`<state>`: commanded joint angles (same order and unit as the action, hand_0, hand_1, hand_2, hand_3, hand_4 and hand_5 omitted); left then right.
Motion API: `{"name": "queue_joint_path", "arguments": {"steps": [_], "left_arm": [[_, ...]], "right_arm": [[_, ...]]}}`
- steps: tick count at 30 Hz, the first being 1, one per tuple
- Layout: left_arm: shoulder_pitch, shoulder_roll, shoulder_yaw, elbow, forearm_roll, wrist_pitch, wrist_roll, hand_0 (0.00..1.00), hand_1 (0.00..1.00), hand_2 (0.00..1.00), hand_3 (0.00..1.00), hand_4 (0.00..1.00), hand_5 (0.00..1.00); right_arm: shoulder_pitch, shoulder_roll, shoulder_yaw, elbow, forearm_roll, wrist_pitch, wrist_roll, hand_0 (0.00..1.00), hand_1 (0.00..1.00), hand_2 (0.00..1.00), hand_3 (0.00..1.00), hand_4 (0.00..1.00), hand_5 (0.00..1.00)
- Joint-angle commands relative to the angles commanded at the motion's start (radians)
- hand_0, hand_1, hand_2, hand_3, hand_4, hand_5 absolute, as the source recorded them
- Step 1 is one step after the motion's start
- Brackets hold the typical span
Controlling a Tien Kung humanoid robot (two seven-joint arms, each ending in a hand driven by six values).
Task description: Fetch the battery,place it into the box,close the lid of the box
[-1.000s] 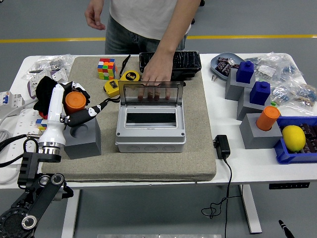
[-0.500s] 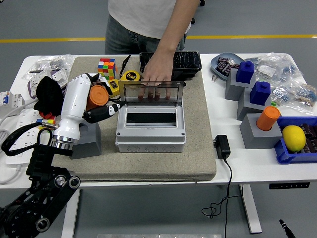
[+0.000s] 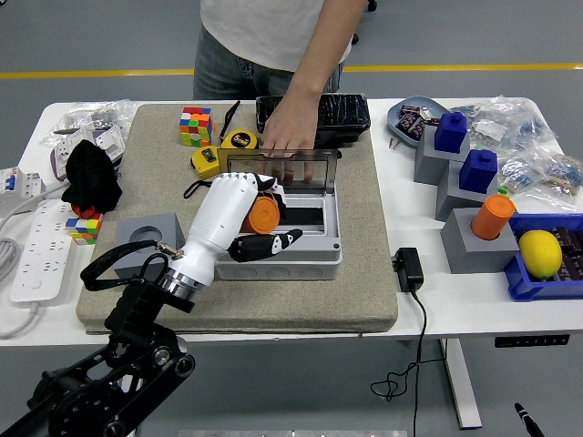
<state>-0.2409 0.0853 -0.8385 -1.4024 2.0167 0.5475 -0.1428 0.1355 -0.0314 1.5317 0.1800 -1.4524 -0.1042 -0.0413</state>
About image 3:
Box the orange cylinder battery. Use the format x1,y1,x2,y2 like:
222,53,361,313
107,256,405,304
471,194,517,241
240,195,281,236

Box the person's left hand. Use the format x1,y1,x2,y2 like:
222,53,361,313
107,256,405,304
260,93,320,186

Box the grey coiled cable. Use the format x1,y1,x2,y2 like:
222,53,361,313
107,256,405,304
0,236,23,283

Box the white power strip cord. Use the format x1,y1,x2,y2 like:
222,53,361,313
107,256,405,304
0,300,42,340

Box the grey block holder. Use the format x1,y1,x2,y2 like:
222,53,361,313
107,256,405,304
440,207,520,275
435,161,500,223
413,125,471,186

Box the small colourful puzzle cube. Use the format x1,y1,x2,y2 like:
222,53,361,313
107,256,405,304
65,217,104,247

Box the grey-brown mat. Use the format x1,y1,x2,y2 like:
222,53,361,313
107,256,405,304
76,103,400,336

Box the grey electrical enclosure box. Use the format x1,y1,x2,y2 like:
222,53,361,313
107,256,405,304
211,186,343,282

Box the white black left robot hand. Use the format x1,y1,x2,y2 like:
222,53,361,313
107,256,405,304
172,171,304,289

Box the black cloth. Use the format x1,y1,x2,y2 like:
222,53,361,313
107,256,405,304
61,138,124,215

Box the blue bottle-shaped block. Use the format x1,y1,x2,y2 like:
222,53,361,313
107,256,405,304
434,111,469,154
458,148,499,192

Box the black adapter cord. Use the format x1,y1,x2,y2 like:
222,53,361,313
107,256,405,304
369,286,429,437

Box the large clear bag of parts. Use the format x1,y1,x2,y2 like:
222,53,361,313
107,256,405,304
468,95,559,154

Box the white wall socket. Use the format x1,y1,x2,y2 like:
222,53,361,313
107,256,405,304
93,125,127,161

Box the yellow tape measure looped strap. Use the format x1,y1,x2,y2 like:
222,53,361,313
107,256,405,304
183,146,223,200

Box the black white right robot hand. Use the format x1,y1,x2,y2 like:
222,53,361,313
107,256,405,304
514,401,546,437

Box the white power strip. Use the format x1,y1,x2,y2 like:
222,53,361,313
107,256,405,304
9,198,77,304

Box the yellow tape measure black label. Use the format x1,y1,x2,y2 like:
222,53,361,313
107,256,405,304
220,100,260,151

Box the grey block with round hole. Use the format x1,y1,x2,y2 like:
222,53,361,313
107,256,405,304
113,212,186,279

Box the large colourful puzzle cube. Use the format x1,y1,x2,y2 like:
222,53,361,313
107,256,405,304
178,107,216,147

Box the clear bags of small parts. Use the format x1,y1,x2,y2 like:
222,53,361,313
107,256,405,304
39,98,138,147

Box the smoky transparent hinged box lid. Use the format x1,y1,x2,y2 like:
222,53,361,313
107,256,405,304
217,147,342,196

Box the person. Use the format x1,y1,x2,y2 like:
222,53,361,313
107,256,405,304
192,0,369,186

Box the black plastic tray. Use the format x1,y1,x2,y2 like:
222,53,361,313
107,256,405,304
254,93,371,147

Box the white purple socket box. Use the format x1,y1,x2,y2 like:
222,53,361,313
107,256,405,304
48,139,77,181

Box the black power adapter plug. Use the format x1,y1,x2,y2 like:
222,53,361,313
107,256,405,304
392,247,425,292

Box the white table leg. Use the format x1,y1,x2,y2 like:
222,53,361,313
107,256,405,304
439,339,484,429

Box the yellow lemon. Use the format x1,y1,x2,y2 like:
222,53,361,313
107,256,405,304
518,229,564,279

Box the blue plastic bin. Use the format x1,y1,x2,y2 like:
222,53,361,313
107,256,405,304
503,212,583,302

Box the white circuit breaker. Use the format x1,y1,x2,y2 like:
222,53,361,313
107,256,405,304
0,166,46,218

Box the dark brown component packs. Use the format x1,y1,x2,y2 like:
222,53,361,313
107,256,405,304
548,225,583,281

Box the blue-grey dish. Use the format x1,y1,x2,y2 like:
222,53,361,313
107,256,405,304
385,95,450,149

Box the black table control panel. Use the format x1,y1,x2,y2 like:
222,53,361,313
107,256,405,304
495,335,571,350

